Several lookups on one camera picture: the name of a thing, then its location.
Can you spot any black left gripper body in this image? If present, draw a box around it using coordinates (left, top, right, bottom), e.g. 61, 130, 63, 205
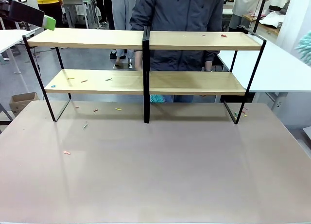
0, 0, 11, 19

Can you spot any teal fluffy duster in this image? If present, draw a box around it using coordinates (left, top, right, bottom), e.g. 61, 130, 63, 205
149, 94, 166, 103
294, 31, 311, 67

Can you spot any person's right forearm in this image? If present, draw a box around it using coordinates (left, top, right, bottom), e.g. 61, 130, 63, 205
134, 51, 144, 71

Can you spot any person in yellow jacket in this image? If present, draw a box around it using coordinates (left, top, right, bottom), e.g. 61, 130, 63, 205
31, 0, 64, 28

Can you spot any white side table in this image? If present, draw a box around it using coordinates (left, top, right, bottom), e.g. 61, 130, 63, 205
0, 27, 42, 75

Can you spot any grey background desk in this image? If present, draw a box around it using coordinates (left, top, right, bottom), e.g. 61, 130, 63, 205
62, 0, 100, 29

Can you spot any person in black clothes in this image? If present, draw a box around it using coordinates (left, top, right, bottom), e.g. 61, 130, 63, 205
96, 0, 115, 28

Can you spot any cardboard box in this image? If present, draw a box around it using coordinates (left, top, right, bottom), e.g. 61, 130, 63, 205
9, 92, 40, 117

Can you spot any person in grey trousers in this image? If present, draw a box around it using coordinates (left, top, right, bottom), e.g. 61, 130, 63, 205
111, 0, 136, 69

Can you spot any person in dark grey jacket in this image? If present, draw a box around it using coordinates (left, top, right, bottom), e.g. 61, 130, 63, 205
129, 0, 225, 103

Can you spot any white background desk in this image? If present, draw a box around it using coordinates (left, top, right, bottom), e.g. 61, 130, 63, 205
222, 1, 234, 23

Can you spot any person in beige coat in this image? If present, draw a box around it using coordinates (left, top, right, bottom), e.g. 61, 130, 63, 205
228, 0, 294, 32

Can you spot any black stand pole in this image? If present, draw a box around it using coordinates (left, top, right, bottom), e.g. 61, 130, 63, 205
252, 0, 269, 34

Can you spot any brown background table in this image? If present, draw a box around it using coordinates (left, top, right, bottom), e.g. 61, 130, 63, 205
242, 14, 280, 36

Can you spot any white sheet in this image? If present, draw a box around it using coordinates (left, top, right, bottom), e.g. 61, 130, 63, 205
261, 11, 287, 28

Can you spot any large white table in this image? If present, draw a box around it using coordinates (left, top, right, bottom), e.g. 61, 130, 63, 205
217, 40, 311, 113

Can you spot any wooden shelf unit black frame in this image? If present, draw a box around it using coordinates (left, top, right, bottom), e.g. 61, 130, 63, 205
22, 26, 148, 124
145, 26, 267, 125

